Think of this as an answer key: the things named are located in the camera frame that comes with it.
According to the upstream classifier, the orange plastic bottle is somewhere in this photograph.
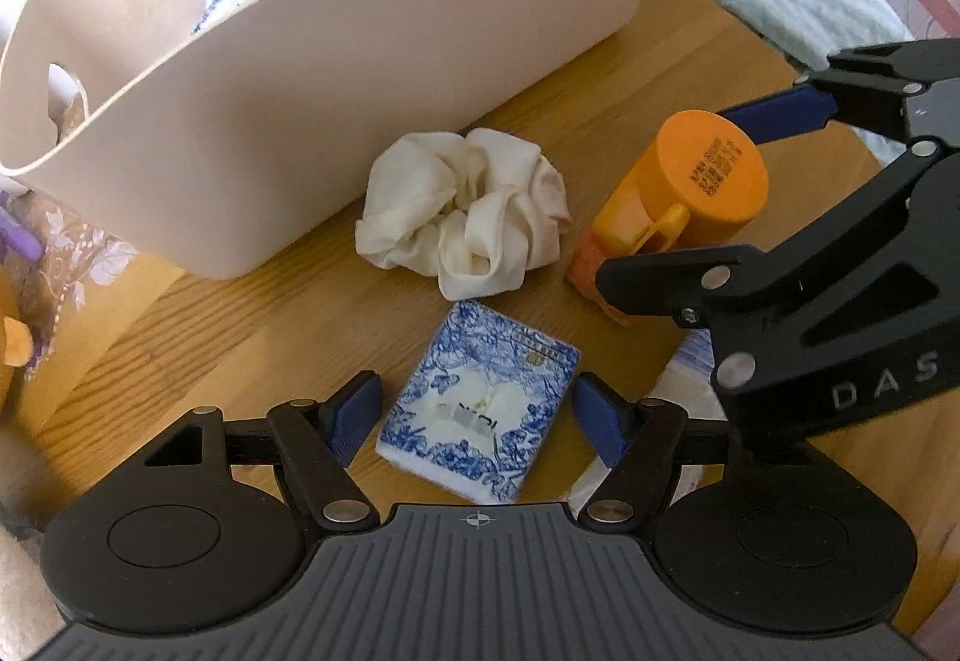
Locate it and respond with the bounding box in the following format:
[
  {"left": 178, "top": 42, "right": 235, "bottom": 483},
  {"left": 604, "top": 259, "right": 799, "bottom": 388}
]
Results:
[{"left": 566, "top": 110, "right": 770, "bottom": 324}]

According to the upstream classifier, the clear plastic barcode packet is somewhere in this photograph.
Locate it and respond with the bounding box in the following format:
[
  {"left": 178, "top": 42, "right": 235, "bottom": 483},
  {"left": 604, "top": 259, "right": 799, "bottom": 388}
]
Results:
[{"left": 566, "top": 329, "right": 726, "bottom": 524}]

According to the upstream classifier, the brown orange plush toy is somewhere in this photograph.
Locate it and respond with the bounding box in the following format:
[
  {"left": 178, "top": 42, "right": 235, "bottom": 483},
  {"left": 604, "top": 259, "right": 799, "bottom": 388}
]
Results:
[{"left": 0, "top": 271, "right": 36, "bottom": 415}]

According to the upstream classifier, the blue white tissue pack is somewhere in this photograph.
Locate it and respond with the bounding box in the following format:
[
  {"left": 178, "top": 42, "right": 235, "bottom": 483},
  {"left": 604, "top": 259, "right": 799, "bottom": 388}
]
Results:
[{"left": 376, "top": 301, "right": 581, "bottom": 505}]

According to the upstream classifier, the purple floral table mat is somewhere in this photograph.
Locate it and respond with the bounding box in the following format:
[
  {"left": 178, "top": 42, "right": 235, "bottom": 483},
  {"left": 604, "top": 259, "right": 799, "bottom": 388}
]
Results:
[{"left": 2, "top": 193, "right": 139, "bottom": 379}]

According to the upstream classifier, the white scrunchie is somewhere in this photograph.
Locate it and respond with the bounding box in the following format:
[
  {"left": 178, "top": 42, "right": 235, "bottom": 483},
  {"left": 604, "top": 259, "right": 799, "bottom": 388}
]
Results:
[{"left": 355, "top": 128, "right": 571, "bottom": 301}]

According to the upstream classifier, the purple plastic toy piece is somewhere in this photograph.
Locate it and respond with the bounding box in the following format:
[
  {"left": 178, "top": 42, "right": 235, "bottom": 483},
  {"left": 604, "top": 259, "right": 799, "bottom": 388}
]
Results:
[{"left": 0, "top": 191, "right": 44, "bottom": 262}]

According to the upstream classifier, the beige plastic storage bin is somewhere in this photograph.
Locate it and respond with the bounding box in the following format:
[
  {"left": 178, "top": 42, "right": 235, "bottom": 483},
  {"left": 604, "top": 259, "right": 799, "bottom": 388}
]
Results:
[{"left": 2, "top": 0, "right": 640, "bottom": 279}]

